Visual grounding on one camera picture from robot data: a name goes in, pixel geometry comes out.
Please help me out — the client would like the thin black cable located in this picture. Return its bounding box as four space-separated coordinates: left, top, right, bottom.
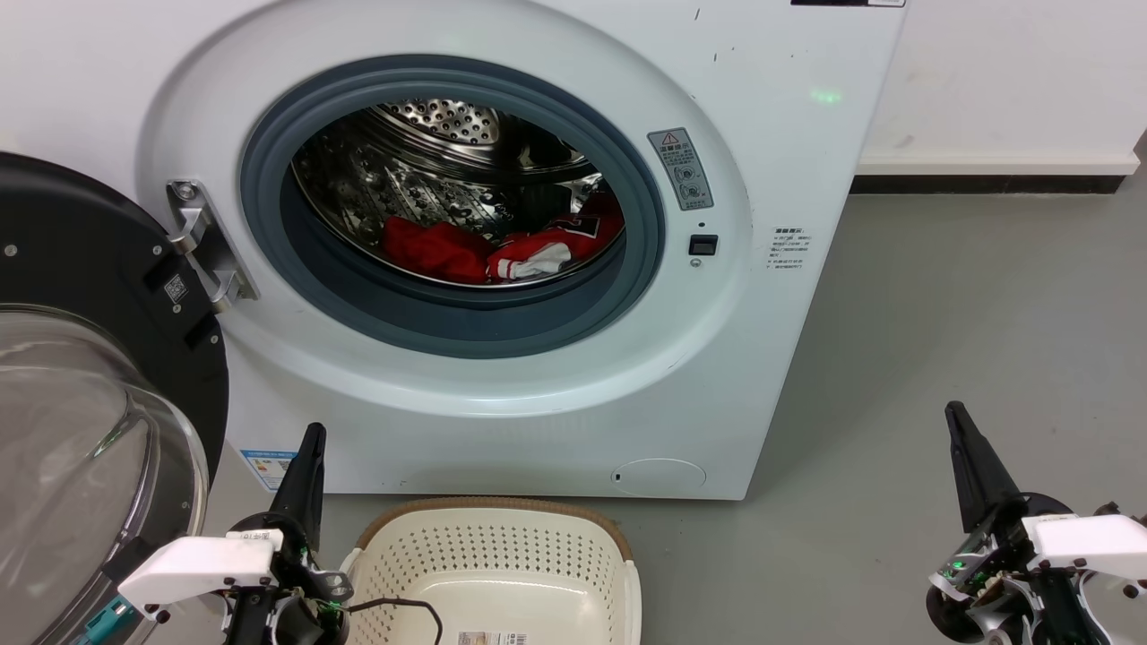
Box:
348 598 445 645

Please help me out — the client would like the grey warning sticker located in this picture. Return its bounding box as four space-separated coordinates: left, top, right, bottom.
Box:
647 127 715 212

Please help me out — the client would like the black baseboard strip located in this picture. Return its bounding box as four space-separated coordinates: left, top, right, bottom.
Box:
849 175 1125 195

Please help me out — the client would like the teal cable connector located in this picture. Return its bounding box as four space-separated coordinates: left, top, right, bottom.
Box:
76 598 137 645

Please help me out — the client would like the round drain filter cover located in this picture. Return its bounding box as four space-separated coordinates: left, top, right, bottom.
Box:
611 458 707 496

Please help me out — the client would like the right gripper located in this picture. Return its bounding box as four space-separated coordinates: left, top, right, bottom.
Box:
927 402 1112 645

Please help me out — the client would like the blue energy label sticker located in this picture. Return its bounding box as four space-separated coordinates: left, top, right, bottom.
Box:
240 448 298 492

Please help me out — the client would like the small text label sticker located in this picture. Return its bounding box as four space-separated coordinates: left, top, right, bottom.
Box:
769 224 815 272

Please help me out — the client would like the black washer door with glass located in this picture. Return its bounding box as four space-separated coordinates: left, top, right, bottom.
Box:
0 152 230 645

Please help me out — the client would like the red basketball jersey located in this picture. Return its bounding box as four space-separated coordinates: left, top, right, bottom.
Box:
381 193 625 286

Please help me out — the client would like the cream perforated laundry basket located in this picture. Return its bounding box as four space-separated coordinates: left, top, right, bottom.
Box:
339 497 642 645

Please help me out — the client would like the steel washer drum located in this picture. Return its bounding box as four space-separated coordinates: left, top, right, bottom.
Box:
291 100 625 289

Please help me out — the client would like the white front-load washing machine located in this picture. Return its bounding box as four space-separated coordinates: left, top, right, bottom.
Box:
0 0 910 501

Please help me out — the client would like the grey rubber door gasket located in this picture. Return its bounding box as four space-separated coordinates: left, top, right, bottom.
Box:
239 54 666 359

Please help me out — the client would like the silver metal door hinge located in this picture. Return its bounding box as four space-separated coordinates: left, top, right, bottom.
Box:
167 179 261 314

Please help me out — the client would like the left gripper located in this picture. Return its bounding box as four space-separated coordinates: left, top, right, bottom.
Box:
224 423 353 645

